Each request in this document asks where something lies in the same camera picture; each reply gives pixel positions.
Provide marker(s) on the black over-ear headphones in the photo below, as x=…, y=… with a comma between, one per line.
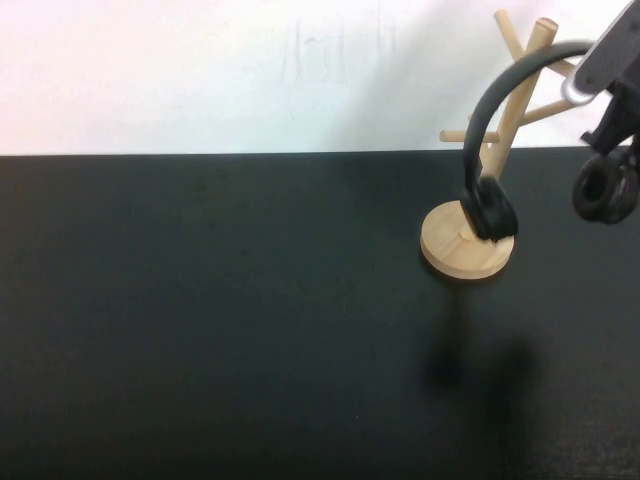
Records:
x=479, y=116

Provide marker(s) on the wooden branch headphone stand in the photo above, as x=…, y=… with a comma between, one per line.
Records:
x=450, y=250

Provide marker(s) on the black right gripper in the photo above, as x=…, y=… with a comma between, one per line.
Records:
x=624, y=112

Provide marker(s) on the grey silver-ended wrist camera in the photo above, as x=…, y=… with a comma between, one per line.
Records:
x=602, y=62

